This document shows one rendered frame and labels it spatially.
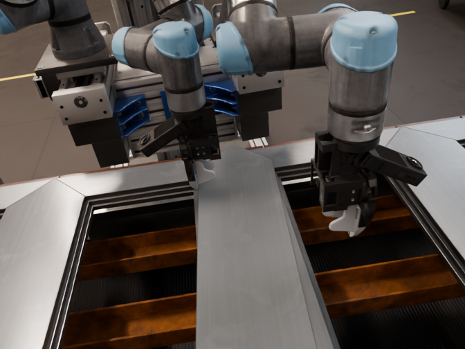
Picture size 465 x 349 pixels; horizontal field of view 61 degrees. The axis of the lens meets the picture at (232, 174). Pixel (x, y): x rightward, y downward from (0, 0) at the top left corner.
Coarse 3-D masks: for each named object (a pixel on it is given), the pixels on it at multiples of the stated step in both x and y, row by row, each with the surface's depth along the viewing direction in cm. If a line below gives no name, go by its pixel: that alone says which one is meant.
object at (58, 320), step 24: (288, 168) 94; (120, 192) 92; (144, 192) 93; (168, 192) 93; (192, 192) 93; (408, 192) 84; (0, 216) 91; (288, 216) 80; (432, 240) 74; (72, 264) 77; (456, 264) 69; (72, 288) 74; (312, 288) 66; (312, 312) 63; (48, 336) 65
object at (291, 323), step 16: (208, 320) 63; (224, 320) 63; (240, 320) 63; (256, 320) 63; (272, 320) 62; (288, 320) 62; (304, 320) 62; (208, 336) 61; (224, 336) 61; (240, 336) 61; (256, 336) 60; (272, 336) 60; (288, 336) 60; (304, 336) 60
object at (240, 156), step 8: (224, 152) 100; (232, 152) 100; (240, 152) 99; (248, 152) 99; (216, 160) 98; (224, 160) 98; (232, 160) 97; (240, 160) 97; (248, 160) 96; (256, 160) 96; (264, 160) 96
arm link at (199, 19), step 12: (156, 0) 80; (168, 0) 79; (180, 0) 80; (168, 12) 80; (180, 12) 80; (192, 12) 81; (204, 12) 84; (192, 24) 81; (204, 24) 83; (204, 36) 85
